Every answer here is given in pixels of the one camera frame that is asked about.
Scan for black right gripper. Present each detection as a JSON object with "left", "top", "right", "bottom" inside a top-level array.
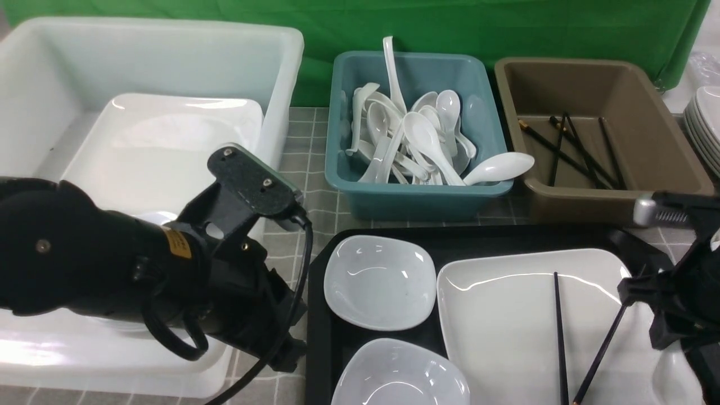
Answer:
[{"left": 618, "top": 191, "right": 719, "bottom": 350}]

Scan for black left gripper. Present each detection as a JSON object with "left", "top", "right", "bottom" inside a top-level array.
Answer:
[{"left": 167, "top": 144, "right": 307, "bottom": 372}]

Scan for black chopstick gold band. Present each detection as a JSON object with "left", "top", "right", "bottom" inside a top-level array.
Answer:
[
  {"left": 573, "top": 305, "right": 628, "bottom": 405},
  {"left": 553, "top": 272, "right": 569, "bottom": 405}
]

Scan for small white square bowl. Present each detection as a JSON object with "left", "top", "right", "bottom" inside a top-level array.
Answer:
[{"left": 323, "top": 234, "right": 437, "bottom": 331}]

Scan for large white square plate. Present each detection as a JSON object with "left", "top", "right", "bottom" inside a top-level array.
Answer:
[{"left": 437, "top": 249, "right": 704, "bottom": 404}]

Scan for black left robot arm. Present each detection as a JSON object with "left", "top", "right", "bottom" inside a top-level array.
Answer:
[{"left": 1, "top": 146, "right": 307, "bottom": 372}]

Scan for black plastic serving tray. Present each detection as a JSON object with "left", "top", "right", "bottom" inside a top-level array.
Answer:
[{"left": 304, "top": 224, "right": 673, "bottom": 404}]

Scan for grey checked tablecloth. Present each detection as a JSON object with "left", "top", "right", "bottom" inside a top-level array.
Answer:
[{"left": 0, "top": 107, "right": 720, "bottom": 405}]

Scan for white plates stack in tub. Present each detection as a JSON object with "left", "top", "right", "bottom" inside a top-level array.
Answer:
[{"left": 61, "top": 94, "right": 263, "bottom": 223}]

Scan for stack of white plates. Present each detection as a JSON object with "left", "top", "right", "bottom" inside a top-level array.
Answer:
[{"left": 683, "top": 85, "right": 719, "bottom": 177}]

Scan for brown plastic chopstick bin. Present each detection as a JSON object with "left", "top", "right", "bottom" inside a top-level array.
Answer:
[{"left": 494, "top": 57, "right": 714, "bottom": 226}]

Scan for black chopsticks in brown bin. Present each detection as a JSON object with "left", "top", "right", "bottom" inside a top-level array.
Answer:
[{"left": 517, "top": 112, "right": 627, "bottom": 190}]

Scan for white spoon over bin edge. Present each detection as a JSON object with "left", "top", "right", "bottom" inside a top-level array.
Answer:
[{"left": 463, "top": 152, "right": 535, "bottom": 186}]

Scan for large white plastic tub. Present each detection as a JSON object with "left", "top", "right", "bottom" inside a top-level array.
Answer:
[{"left": 2, "top": 16, "right": 304, "bottom": 398}]

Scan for pile of white spoons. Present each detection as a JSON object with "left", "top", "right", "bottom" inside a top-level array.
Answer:
[{"left": 345, "top": 83, "right": 480, "bottom": 186}]

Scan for upright white spoon in bin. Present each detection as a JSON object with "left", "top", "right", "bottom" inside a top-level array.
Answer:
[{"left": 382, "top": 36, "right": 407, "bottom": 115}]

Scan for green backdrop cloth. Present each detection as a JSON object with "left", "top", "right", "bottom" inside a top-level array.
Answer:
[{"left": 2, "top": 1, "right": 710, "bottom": 107}]

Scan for teal plastic spoon bin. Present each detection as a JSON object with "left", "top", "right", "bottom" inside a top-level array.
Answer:
[{"left": 326, "top": 51, "right": 514, "bottom": 222}]

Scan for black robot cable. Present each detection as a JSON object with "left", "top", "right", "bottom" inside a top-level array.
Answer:
[{"left": 141, "top": 208, "right": 313, "bottom": 405}]

